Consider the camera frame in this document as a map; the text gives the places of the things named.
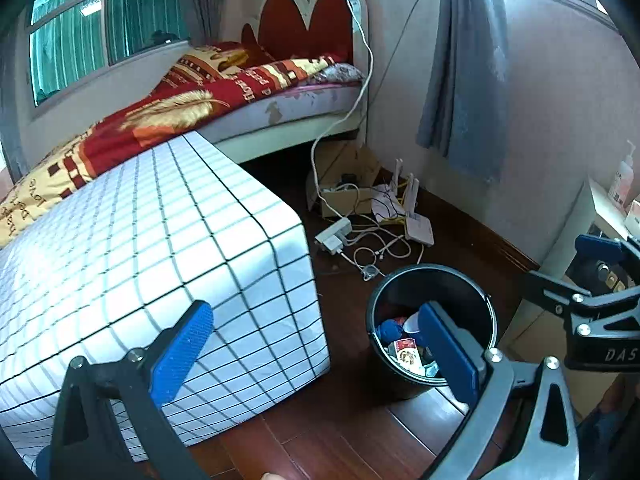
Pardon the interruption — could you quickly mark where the white grid tablecloth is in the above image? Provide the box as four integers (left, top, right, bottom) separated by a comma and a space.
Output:
0, 132, 332, 476

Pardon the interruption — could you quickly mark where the bed with red headboard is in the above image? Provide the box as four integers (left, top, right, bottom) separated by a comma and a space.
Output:
0, 0, 374, 248

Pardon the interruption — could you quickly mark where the large window green curtain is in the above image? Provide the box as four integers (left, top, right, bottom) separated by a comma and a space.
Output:
29, 0, 184, 107

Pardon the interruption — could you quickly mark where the white side cabinet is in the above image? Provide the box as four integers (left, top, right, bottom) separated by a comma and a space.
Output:
500, 179, 640, 411

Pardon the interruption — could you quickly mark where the black trash bin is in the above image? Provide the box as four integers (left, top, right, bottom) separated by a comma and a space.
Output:
366, 263, 498, 401

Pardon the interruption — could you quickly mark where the cardboard box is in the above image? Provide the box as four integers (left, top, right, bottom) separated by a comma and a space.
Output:
307, 141, 384, 219

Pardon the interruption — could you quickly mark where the floral pillow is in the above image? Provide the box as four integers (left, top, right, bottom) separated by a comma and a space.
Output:
312, 62, 364, 84

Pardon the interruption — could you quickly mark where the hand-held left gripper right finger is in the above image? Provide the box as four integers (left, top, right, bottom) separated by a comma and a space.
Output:
418, 301, 581, 480

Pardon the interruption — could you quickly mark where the printed drink carton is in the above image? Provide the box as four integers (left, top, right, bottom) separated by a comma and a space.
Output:
391, 338, 424, 370

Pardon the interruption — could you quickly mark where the long white cable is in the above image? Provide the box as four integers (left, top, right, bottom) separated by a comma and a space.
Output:
310, 0, 375, 212

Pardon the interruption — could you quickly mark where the grey curtain with emblem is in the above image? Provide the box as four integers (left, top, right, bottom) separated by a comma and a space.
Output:
416, 0, 512, 184

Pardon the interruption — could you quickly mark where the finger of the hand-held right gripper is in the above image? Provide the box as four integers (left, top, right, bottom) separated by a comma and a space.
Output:
574, 233, 640, 283
524, 269, 602, 318

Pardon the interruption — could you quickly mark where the blue paper cup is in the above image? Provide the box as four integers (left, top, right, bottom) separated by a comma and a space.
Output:
376, 319, 405, 345

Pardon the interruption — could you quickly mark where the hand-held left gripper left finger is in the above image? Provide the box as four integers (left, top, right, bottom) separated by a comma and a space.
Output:
50, 300, 215, 480

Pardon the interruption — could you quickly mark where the red yellow printed blanket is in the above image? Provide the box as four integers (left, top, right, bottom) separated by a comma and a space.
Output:
0, 42, 347, 248

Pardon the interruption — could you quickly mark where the thin black cable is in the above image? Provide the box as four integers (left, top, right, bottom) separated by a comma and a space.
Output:
372, 0, 432, 92

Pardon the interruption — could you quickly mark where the white power strip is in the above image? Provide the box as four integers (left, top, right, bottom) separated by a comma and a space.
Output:
314, 217, 354, 255

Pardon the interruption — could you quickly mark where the tangle of thin cables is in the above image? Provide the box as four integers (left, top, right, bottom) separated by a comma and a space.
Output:
344, 185, 422, 282

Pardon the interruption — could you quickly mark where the pump soap bottle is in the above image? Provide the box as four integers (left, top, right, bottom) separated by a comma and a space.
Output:
608, 141, 639, 209

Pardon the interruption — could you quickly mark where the white router with antennas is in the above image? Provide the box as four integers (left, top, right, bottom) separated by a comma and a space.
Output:
394, 158, 435, 247

